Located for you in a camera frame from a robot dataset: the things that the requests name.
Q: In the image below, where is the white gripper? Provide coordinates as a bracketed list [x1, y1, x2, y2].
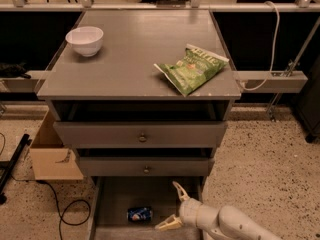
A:
[155, 181, 202, 231]

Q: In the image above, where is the blue pepsi can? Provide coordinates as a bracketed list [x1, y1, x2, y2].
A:
[127, 207, 153, 222]

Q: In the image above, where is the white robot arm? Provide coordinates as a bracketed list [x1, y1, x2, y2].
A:
[155, 181, 282, 240]

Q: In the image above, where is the grey bottom drawer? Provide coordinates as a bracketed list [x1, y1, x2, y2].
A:
[86, 176, 204, 240]

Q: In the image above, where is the grey drawer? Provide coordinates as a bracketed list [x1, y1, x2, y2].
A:
[54, 101, 226, 148]
[86, 176, 204, 240]
[78, 148, 216, 176]

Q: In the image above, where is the grey middle drawer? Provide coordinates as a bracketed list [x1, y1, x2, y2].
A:
[78, 148, 216, 176]

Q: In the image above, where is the grey drawer cabinet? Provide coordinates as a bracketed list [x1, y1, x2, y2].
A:
[35, 9, 242, 240]

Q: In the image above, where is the grey top drawer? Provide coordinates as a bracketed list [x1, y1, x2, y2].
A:
[54, 101, 226, 148]

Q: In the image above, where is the cardboard box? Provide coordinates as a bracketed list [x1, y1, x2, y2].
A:
[29, 112, 83, 180]

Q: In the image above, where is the green chip bag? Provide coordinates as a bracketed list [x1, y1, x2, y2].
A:
[155, 44, 229, 97]

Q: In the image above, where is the black stand leg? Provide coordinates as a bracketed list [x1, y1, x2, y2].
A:
[0, 134, 30, 205]

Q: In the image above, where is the dark cabinet at right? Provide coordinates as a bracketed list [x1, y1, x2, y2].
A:
[297, 57, 320, 143]

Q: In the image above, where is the white bowl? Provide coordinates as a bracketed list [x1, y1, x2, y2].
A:
[65, 26, 104, 57]

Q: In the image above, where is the black floor cable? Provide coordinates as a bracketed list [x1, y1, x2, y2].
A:
[36, 179, 92, 240]

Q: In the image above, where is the black object on rail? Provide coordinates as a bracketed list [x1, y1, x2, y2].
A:
[0, 63, 31, 79]

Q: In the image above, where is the white hanging cable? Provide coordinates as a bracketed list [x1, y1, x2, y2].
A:
[238, 0, 281, 92]

